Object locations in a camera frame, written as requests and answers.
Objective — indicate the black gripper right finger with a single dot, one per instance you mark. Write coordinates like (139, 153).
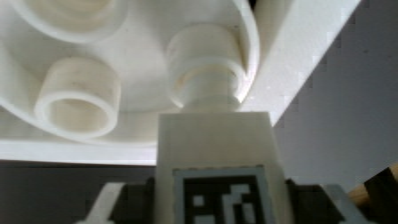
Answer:
(322, 205)

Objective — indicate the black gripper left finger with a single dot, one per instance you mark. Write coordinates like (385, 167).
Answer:
(123, 205)

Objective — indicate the white stool leg with tag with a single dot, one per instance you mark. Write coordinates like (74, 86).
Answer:
(219, 175)

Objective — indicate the white round stool seat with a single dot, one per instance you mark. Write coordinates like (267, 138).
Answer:
(111, 60)

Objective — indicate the white U-shaped boundary fence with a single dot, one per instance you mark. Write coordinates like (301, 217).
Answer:
(330, 94)

